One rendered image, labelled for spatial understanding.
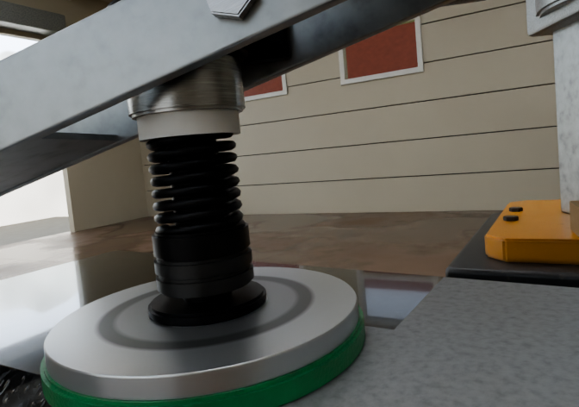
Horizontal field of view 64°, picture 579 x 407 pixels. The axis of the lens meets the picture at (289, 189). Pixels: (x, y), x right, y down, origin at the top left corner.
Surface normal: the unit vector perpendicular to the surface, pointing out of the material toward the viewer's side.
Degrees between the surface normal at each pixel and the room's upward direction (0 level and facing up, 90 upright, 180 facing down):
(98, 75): 90
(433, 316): 0
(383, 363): 0
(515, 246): 90
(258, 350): 0
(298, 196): 90
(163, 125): 90
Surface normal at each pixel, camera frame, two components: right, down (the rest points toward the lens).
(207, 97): 0.50, 0.02
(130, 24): -0.16, 0.09
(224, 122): 0.79, -0.03
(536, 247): -0.50, 0.11
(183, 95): 0.13, 0.07
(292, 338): -0.09, -0.99
